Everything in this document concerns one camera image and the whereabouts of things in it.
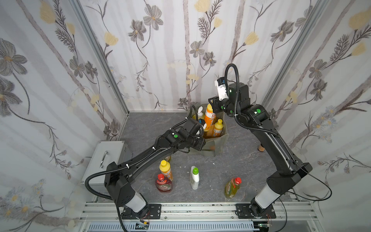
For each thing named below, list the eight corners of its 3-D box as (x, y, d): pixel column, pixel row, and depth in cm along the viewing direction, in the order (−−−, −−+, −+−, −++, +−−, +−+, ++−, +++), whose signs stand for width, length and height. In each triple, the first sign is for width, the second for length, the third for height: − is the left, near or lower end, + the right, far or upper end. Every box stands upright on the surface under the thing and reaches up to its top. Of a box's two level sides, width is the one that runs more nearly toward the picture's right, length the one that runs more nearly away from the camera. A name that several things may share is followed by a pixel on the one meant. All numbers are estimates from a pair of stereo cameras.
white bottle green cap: (192, 190, 83) (193, 179, 69) (189, 176, 89) (189, 163, 74) (198, 188, 84) (201, 177, 69) (195, 175, 89) (196, 162, 75)
